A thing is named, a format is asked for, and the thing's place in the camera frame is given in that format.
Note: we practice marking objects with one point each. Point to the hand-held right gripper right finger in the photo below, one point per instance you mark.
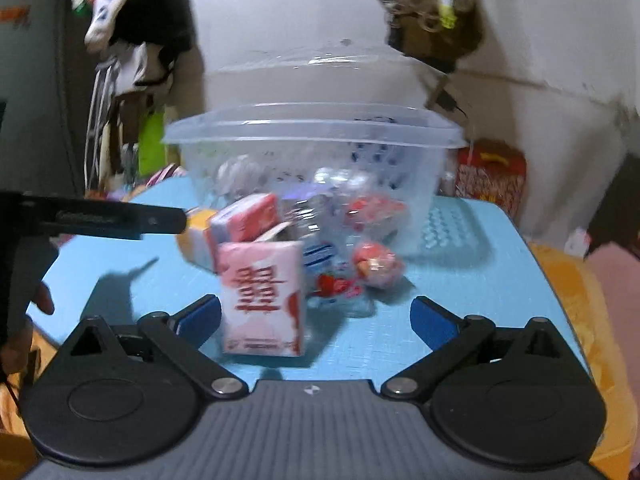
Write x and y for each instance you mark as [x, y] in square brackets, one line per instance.
[432, 327]

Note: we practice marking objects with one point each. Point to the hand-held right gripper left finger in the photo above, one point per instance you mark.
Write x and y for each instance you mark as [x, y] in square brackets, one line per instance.
[200, 317]

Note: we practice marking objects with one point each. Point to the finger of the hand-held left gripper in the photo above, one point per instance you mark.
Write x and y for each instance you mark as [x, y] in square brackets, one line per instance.
[115, 220]

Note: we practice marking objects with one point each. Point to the large pink drink carton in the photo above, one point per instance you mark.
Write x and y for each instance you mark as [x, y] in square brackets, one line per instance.
[262, 300]

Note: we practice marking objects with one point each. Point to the yellow and white carton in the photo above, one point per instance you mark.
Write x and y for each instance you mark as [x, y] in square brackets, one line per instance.
[195, 240]

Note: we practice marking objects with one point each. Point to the small pink box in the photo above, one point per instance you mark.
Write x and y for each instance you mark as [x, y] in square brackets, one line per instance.
[245, 220]

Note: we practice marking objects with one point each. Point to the clear plastic storage container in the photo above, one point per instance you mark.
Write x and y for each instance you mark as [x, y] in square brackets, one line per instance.
[320, 160]

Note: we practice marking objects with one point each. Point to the person's left hand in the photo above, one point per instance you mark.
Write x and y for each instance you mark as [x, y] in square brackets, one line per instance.
[44, 302]

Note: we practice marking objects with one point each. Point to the round red candy packet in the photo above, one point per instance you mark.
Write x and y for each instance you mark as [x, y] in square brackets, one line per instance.
[376, 264]

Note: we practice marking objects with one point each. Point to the green bag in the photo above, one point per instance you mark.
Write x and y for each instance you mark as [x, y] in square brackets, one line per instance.
[151, 142]

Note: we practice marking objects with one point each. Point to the red heart candy packet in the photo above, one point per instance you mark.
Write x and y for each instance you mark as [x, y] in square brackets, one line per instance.
[335, 287]

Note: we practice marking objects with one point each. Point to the red wrapped snack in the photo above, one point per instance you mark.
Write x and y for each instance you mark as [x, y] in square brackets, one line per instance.
[375, 210]

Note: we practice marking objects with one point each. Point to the silver wrapped candy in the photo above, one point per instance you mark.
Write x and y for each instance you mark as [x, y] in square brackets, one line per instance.
[340, 179]
[239, 175]

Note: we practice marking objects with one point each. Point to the blue and white packet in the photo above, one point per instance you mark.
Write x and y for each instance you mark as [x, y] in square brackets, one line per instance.
[317, 256]

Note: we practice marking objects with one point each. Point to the orange blanket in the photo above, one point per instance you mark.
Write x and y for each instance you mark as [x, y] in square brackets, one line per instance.
[590, 340]

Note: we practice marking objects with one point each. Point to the red patterned gift box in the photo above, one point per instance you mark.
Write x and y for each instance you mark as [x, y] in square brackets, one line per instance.
[492, 175]

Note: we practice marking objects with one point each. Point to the pink cloth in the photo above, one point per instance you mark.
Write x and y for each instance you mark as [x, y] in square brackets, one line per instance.
[617, 272]

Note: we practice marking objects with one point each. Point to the hanging clothes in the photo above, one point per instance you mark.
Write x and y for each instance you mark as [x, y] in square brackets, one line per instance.
[140, 20]

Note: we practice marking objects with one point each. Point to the clear plastic container lid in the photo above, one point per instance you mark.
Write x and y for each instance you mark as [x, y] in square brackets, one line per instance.
[310, 77]

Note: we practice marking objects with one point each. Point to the brown hanging bag with rings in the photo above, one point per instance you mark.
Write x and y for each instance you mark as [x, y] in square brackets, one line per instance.
[430, 15]

